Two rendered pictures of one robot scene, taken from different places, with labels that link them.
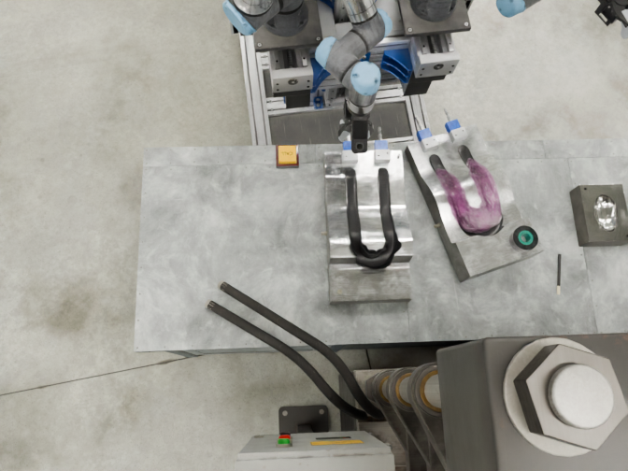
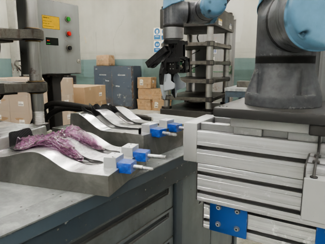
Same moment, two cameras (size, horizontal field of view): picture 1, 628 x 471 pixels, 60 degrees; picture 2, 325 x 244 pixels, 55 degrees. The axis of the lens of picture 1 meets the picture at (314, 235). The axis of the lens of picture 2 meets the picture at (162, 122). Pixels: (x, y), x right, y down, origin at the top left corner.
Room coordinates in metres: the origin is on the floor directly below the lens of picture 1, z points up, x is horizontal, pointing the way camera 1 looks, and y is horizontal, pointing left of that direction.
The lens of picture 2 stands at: (1.55, -0.94, 1.12)
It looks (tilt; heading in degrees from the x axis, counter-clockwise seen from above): 10 degrees down; 134
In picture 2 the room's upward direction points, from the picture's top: straight up
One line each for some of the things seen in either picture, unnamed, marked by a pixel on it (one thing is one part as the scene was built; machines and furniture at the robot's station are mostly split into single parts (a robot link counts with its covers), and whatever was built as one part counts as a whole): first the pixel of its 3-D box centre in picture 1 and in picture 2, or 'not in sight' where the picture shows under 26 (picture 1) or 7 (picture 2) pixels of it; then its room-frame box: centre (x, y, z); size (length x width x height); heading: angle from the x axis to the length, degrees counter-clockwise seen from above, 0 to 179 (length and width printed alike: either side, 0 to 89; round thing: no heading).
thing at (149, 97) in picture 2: not in sight; (154, 93); (-4.14, 4.62, 0.42); 0.86 x 0.33 x 0.83; 18
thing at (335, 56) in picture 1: (341, 56); (202, 12); (0.85, -0.01, 1.31); 0.11 x 0.11 x 0.08; 52
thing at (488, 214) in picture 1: (472, 193); (56, 139); (0.67, -0.50, 0.90); 0.26 x 0.18 x 0.08; 26
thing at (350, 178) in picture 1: (371, 215); (116, 116); (0.55, -0.18, 0.92); 0.35 x 0.16 x 0.09; 9
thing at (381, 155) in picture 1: (380, 144); (160, 132); (0.81, -0.18, 0.89); 0.13 x 0.05 x 0.05; 9
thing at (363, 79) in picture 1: (363, 83); (174, 11); (0.78, -0.08, 1.31); 0.09 x 0.08 x 0.11; 52
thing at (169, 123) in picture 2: (349, 145); (177, 127); (0.79, -0.08, 0.89); 0.13 x 0.05 x 0.05; 9
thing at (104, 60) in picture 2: not in sight; (105, 60); (-5.45, 4.08, 1.26); 0.42 x 0.33 x 0.29; 18
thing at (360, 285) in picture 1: (366, 223); (115, 127); (0.53, -0.17, 0.87); 0.50 x 0.26 x 0.14; 9
